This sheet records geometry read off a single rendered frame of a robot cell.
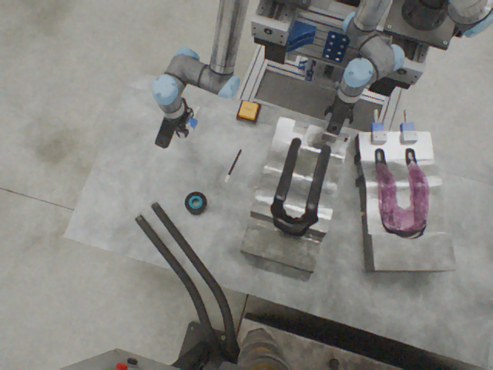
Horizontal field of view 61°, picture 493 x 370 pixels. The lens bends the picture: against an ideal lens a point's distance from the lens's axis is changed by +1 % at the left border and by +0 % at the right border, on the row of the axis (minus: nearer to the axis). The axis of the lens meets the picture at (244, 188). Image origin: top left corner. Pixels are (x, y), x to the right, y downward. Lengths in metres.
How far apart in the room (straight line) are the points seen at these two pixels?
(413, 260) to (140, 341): 1.47
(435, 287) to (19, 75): 2.56
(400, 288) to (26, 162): 2.12
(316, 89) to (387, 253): 1.20
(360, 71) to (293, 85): 1.12
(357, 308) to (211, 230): 0.57
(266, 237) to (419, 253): 0.50
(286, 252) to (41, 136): 1.78
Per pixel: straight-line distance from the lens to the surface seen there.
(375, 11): 1.31
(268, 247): 1.43
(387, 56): 1.36
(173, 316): 2.32
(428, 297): 1.59
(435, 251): 1.50
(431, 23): 1.61
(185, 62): 1.31
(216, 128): 1.61
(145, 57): 2.78
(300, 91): 2.36
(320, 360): 1.52
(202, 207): 1.49
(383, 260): 1.44
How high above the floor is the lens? 2.28
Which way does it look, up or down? 75 degrees down
